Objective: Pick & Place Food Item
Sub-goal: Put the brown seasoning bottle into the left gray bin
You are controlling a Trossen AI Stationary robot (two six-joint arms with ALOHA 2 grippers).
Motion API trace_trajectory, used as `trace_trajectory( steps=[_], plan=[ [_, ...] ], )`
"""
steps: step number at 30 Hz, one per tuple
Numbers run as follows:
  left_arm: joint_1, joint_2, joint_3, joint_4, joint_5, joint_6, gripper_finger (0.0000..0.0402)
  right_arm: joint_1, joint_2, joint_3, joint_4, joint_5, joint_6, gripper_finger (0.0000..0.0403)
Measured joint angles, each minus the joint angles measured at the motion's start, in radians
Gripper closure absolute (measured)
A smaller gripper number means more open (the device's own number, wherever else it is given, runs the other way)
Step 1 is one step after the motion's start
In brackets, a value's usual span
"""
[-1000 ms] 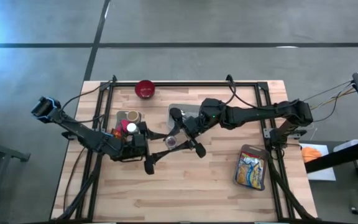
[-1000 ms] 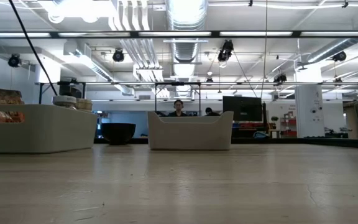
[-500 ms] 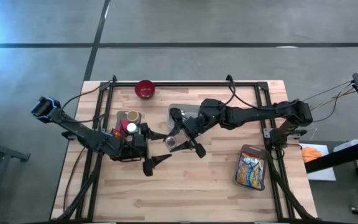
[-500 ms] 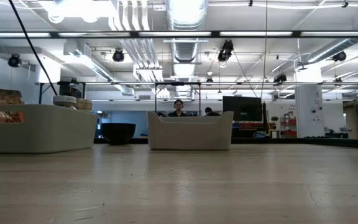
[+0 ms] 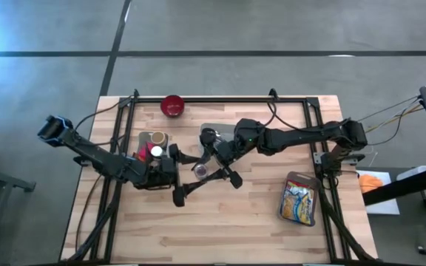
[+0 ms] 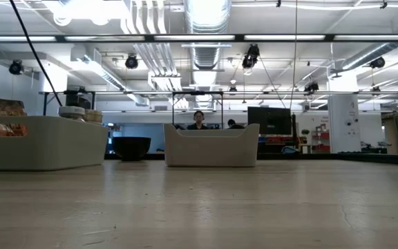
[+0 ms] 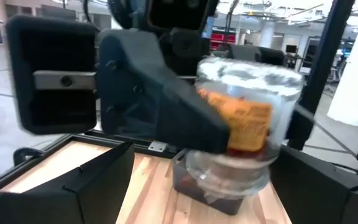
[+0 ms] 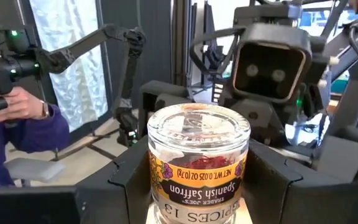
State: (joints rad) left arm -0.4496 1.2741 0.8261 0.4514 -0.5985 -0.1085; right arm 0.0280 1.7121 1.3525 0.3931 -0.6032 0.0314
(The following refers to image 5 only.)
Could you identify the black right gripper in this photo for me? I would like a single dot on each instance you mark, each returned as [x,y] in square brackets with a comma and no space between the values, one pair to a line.
[228,149]

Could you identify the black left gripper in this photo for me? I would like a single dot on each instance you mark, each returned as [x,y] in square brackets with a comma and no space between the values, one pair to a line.
[150,177]

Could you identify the small glass spice jar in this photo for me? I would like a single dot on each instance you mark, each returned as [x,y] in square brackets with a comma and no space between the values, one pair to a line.
[200,171]

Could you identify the bagel sesame seasoning jar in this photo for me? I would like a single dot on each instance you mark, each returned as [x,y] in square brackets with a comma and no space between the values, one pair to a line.
[157,150]

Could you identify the blue yellow snack packet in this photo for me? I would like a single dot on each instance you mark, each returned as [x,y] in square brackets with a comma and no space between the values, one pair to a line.
[300,203]

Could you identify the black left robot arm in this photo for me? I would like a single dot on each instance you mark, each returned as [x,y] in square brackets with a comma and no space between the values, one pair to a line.
[94,155]

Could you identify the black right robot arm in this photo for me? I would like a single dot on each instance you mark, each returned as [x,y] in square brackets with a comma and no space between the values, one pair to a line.
[301,136]

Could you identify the red bowl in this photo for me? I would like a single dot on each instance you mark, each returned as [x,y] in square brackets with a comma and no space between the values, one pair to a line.
[172,106]

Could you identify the dark translucent plastic bin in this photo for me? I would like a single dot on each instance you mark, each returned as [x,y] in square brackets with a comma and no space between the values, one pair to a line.
[282,216]

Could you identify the orange cloth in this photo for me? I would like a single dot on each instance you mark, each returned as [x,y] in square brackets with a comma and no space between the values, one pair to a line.
[370,183]

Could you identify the white paper sheet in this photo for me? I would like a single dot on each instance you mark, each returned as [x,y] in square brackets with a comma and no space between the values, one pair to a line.
[387,207]

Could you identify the grey metal stand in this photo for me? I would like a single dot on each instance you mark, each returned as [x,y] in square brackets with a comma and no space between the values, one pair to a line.
[9,183]

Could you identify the black equipment stand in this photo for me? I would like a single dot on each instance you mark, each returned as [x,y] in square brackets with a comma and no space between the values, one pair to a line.
[401,188]

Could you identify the white plastic container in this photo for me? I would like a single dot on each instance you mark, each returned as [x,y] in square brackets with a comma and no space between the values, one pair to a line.
[416,171]

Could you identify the black table frame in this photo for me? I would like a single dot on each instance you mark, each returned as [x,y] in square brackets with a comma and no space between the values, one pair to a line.
[235,99]

